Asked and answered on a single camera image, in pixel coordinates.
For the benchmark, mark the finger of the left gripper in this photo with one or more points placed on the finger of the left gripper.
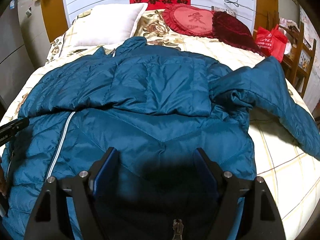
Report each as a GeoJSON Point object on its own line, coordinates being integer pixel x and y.
{"type": "Point", "coordinates": [9, 130]}

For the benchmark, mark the grey refrigerator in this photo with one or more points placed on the grey refrigerator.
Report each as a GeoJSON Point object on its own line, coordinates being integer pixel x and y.
{"type": "Point", "coordinates": [16, 66]}

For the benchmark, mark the dark red velvet cushion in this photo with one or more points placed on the dark red velvet cushion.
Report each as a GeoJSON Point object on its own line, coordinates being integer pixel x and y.
{"type": "Point", "coordinates": [231, 31]}

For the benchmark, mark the floral cream bedspread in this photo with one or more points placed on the floral cream bedspread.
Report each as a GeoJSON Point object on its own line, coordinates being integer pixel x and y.
{"type": "Point", "coordinates": [291, 174]}

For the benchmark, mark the wooden chair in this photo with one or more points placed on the wooden chair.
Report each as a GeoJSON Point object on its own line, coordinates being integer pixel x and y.
{"type": "Point", "coordinates": [297, 65]}

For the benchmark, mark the white square pillow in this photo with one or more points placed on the white square pillow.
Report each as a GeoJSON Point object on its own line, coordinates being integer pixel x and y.
{"type": "Point", "coordinates": [107, 24]}

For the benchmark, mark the red plastic shopping bag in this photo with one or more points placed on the red plastic shopping bag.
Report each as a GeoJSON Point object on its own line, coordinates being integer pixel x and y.
{"type": "Point", "coordinates": [271, 43]}

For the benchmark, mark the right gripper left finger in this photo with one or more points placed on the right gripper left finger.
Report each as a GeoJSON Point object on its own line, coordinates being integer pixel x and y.
{"type": "Point", "coordinates": [50, 219]}

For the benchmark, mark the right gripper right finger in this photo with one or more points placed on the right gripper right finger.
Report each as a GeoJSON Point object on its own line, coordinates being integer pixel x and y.
{"type": "Point", "coordinates": [260, 218]}

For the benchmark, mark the person's left hand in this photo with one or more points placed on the person's left hand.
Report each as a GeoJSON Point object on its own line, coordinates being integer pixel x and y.
{"type": "Point", "coordinates": [3, 185]}

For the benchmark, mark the red heart-shaped pillow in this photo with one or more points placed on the red heart-shaped pillow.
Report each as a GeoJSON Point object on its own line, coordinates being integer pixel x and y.
{"type": "Point", "coordinates": [189, 20]}

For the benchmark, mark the teal quilted down jacket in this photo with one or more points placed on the teal quilted down jacket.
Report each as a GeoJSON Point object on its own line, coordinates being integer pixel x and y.
{"type": "Point", "coordinates": [156, 106]}

